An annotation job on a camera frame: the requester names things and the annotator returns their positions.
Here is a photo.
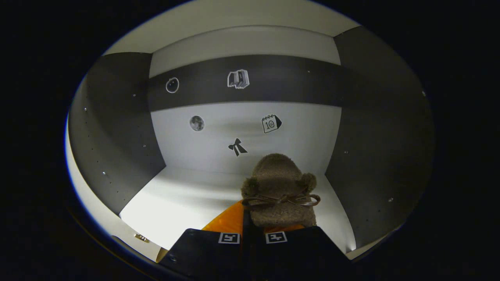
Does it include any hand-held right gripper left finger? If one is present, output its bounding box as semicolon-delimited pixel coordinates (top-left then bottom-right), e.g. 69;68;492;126
157;200;251;277

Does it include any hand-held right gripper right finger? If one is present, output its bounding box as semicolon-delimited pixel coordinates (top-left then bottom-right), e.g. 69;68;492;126
250;224;353;277

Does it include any brown fuzzy shoe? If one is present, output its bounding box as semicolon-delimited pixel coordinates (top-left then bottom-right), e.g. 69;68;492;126
241;153;321;229

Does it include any white shoe cabinet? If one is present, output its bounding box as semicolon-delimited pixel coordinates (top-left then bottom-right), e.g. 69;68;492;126
64;0;436;266

